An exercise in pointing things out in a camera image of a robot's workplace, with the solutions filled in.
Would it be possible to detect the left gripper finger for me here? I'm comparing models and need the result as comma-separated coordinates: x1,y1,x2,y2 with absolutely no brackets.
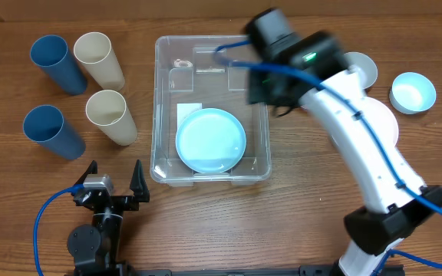
75,160,97,186
130,159,150,202

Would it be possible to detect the beige cup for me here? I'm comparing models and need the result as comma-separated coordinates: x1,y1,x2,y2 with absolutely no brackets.
85,90,138,146
73,31,125,91

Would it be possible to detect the light blue plate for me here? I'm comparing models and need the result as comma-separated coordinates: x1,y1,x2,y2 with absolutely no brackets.
175,108,247,173

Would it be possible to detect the grey bowl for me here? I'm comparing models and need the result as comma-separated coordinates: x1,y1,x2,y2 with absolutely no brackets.
344,51,378,90

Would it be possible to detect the pink plate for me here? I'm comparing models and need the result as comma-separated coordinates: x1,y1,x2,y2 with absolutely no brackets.
330,95,400,149

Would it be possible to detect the light blue bowl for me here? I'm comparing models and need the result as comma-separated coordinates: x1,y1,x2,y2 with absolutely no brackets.
389,72,437,114

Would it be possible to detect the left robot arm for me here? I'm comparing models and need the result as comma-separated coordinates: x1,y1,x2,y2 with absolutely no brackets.
67,161,150,276

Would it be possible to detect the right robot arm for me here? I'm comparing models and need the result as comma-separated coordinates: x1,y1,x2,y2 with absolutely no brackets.
245,8,442,275

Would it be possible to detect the blue cup lower left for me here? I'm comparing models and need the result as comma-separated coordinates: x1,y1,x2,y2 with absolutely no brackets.
23,105,86,160

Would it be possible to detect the blue cup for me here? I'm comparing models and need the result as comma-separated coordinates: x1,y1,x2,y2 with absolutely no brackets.
23,105,86,160
30,34,87,96

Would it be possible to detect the white label in bin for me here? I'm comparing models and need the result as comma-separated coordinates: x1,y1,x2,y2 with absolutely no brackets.
176,103,202,128

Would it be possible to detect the clear plastic storage bin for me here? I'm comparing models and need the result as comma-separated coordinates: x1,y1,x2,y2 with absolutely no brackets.
150,35,272,186

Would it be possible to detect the blue cup upper left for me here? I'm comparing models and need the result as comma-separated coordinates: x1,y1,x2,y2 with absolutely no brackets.
30,34,87,96

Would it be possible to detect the left blue cable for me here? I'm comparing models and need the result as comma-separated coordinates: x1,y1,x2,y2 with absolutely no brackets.
32,184,85,276

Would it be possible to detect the blue cable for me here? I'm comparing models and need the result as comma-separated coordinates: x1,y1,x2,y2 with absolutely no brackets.
213,40,442,271
32,184,85,276

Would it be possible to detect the right blue cable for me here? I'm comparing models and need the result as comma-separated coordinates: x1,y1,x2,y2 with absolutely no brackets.
213,40,442,271

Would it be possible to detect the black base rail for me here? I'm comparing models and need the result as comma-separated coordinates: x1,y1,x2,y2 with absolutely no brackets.
128,264,405,276

